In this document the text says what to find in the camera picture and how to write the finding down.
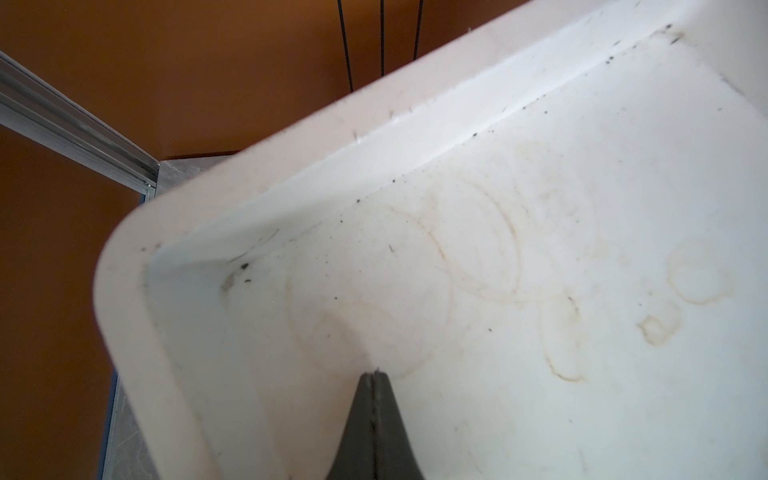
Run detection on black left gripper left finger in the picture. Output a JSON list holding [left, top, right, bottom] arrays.
[[326, 373, 375, 480]]

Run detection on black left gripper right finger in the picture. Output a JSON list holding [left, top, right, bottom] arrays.
[[373, 371, 424, 480]]

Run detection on white plastic drawer cabinet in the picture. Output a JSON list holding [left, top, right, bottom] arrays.
[[94, 1, 767, 479]]

